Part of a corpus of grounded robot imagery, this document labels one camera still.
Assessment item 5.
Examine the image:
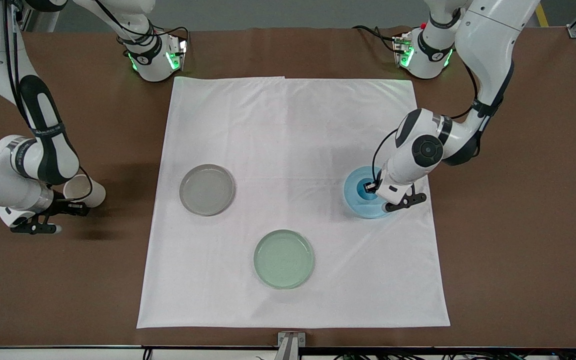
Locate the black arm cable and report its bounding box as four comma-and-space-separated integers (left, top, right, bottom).
2, 0, 94, 202
371, 65, 480, 185

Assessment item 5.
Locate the white table cloth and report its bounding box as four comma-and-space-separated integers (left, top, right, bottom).
136, 76, 451, 330

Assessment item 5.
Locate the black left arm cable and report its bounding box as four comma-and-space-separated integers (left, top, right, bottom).
371, 65, 480, 185

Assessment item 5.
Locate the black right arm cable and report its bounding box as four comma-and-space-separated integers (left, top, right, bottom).
2, 0, 94, 202

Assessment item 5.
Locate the white mug black handle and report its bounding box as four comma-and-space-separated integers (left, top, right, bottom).
63, 175, 107, 209

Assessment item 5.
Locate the blue cup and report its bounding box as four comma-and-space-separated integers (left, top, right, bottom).
356, 177, 382, 202

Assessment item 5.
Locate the metal base connector box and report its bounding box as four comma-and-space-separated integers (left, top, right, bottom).
167, 34, 190, 72
392, 31, 415, 68

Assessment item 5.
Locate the blue plate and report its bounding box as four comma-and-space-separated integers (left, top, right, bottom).
342, 165, 401, 220

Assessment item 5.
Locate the gray plate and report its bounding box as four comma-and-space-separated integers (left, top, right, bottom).
179, 164, 236, 217

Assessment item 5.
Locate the metal table edge bracket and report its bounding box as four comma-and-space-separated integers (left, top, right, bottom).
277, 331, 307, 360

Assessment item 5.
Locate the black base cable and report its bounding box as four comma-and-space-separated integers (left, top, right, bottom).
352, 24, 403, 54
155, 22, 190, 51

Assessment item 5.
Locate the green plate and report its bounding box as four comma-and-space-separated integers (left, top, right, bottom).
253, 229, 315, 290

